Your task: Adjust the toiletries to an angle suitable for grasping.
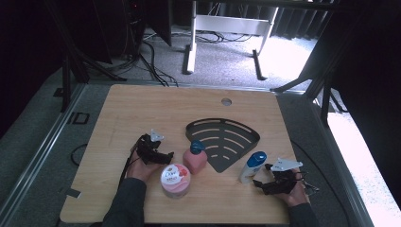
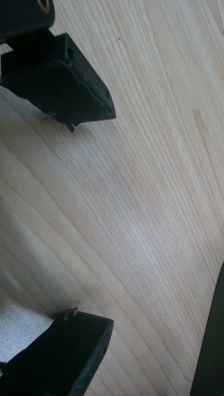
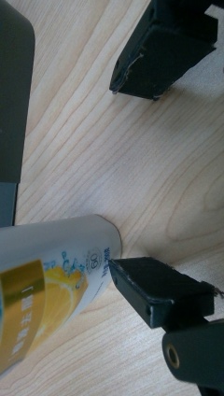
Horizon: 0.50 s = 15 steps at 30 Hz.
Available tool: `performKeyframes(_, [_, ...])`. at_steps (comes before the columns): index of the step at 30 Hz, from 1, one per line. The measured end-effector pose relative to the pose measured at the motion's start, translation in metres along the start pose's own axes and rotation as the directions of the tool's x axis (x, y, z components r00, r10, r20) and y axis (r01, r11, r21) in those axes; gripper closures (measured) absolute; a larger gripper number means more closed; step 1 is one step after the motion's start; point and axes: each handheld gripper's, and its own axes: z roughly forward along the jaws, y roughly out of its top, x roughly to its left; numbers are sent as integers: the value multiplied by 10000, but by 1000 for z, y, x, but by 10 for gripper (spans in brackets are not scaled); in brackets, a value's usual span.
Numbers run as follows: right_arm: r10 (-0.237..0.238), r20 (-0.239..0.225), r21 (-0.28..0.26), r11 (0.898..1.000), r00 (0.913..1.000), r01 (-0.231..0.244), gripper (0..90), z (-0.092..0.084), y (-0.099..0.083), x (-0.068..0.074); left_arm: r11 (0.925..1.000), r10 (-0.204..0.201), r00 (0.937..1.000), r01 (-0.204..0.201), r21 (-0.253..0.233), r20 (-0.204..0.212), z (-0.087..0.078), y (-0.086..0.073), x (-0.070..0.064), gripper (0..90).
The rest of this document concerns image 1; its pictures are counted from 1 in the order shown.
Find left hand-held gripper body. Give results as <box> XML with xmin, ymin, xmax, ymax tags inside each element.
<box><xmin>131</xmin><ymin>128</ymin><xmax>166</xmax><ymax>166</ymax></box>

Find white bottle with blue cap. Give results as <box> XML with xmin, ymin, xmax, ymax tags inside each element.
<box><xmin>239</xmin><ymin>150</ymin><xmax>268</xmax><ymax>184</ymax></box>

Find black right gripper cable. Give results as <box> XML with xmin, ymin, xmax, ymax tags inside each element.
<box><xmin>296</xmin><ymin>170</ymin><xmax>320</xmax><ymax>193</ymax></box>

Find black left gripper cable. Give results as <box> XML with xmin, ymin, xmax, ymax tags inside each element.
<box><xmin>118</xmin><ymin>147</ymin><xmax>140</xmax><ymax>187</ymax></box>

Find pink jar with white lid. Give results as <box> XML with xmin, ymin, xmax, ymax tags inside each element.
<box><xmin>160</xmin><ymin>163</ymin><xmax>192</xmax><ymax>199</ymax></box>

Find person's left hand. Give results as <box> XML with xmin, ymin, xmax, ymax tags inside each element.
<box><xmin>126</xmin><ymin>151</ymin><xmax>164</xmax><ymax>183</ymax></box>

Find thin black cable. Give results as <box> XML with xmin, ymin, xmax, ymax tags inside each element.
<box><xmin>289</xmin><ymin>140</ymin><xmax>352</xmax><ymax>227</ymax></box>

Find black tape piece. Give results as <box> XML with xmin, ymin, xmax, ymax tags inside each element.
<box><xmin>63</xmin><ymin>187</ymin><xmax>82</xmax><ymax>200</ymax></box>

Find black cable loop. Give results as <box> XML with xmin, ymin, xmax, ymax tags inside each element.
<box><xmin>70</xmin><ymin>143</ymin><xmax>90</xmax><ymax>167</ymax></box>

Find black rectangular bracket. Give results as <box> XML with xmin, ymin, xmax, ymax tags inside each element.
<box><xmin>66</xmin><ymin>111</ymin><xmax>91</xmax><ymax>125</ymax></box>

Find black fan-shaped slotted rack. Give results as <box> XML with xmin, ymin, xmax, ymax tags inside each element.
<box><xmin>184</xmin><ymin>117</ymin><xmax>261</xmax><ymax>174</ymax></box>

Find white desk frame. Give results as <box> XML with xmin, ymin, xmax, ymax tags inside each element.
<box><xmin>182</xmin><ymin>0</ymin><xmax>280</xmax><ymax>81</ymax></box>

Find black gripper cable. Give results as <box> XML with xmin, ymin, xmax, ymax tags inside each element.
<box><xmin>118</xmin><ymin>147</ymin><xmax>140</xmax><ymax>187</ymax></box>
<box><xmin>296</xmin><ymin>170</ymin><xmax>320</xmax><ymax>193</ymax></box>

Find person's right hand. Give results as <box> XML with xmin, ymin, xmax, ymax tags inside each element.
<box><xmin>273</xmin><ymin>168</ymin><xmax>310</xmax><ymax>208</ymax></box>

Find dark curtain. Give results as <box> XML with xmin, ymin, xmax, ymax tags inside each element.
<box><xmin>270</xmin><ymin>5</ymin><xmax>325</xmax><ymax>41</ymax></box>

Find black metal stand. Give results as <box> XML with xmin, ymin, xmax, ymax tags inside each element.
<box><xmin>270</xmin><ymin>9</ymin><xmax>349</xmax><ymax>126</ymax></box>
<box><xmin>44</xmin><ymin>0</ymin><xmax>128</xmax><ymax>114</ymax></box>

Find black floor cables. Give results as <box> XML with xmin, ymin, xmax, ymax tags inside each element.
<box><xmin>137</xmin><ymin>39</ymin><xmax>180</xmax><ymax>88</ymax></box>

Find pink bottle with blue cap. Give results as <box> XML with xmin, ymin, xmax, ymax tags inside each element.
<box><xmin>183</xmin><ymin>139</ymin><xmax>208</xmax><ymax>175</ymax></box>

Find black computer tower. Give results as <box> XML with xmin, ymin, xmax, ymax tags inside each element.
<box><xmin>90</xmin><ymin>0</ymin><xmax>147</xmax><ymax>64</ymax></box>

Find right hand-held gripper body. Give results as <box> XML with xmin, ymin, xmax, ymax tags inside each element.
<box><xmin>263</xmin><ymin>158</ymin><xmax>304</xmax><ymax>196</ymax></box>

